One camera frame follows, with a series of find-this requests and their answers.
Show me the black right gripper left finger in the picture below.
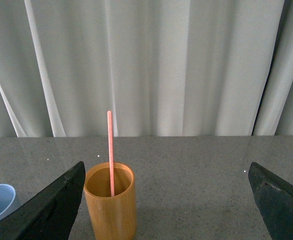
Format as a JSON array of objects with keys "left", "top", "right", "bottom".
[{"left": 0, "top": 161, "right": 86, "bottom": 240}]

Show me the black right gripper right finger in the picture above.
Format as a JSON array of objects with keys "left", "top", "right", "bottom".
[{"left": 248, "top": 162, "right": 293, "bottom": 240}]

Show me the pink chopstick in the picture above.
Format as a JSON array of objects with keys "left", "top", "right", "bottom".
[{"left": 107, "top": 110, "right": 115, "bottom": 197}]

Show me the bamboo chopstick holder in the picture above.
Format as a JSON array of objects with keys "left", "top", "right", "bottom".
[{"left": 83, "top": 162, "right": 137, "bottom": 240}]

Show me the white curtain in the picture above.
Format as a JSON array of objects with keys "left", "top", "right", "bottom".
[{"left": 0, "top": 0, "right": 293, "bottom": 137}]

